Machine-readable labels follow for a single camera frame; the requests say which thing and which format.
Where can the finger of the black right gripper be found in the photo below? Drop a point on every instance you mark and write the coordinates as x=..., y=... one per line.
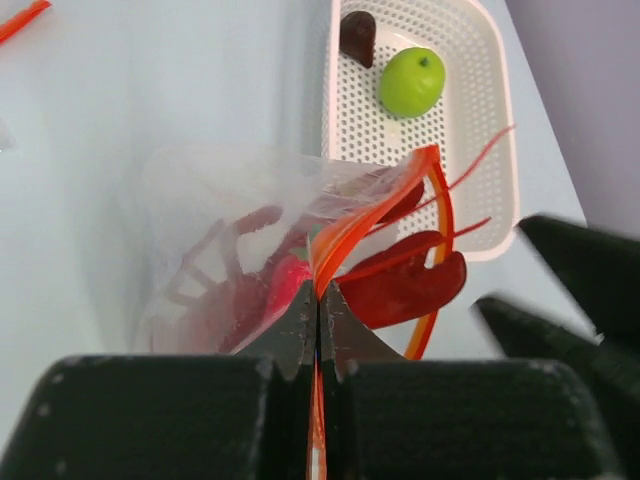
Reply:
x=598, y=268
x=610, y=367

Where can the red toy chili pepper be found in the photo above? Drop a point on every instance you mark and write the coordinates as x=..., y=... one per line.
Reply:
x=290, y=273

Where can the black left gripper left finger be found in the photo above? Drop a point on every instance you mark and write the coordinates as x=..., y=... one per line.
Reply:
x=241, y=416

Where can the clear bag with orange zipper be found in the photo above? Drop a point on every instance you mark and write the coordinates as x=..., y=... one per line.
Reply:
x=262, y=257

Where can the pile of clear zip bags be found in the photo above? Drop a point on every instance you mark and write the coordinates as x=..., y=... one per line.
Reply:
x=15, y=19

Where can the red toy lobster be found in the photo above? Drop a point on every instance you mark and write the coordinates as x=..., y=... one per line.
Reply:
x=387, y=240

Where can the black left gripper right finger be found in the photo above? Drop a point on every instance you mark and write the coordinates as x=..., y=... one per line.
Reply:
x=386, y=417

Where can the white perforated plastic basket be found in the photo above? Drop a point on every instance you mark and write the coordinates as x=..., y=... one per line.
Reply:
x=475, y=105

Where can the green toy apple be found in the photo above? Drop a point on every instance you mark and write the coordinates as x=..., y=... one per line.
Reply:
x=412, y=82

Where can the dark red toy fruit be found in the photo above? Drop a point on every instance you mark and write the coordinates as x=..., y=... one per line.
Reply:
x=357, y=37

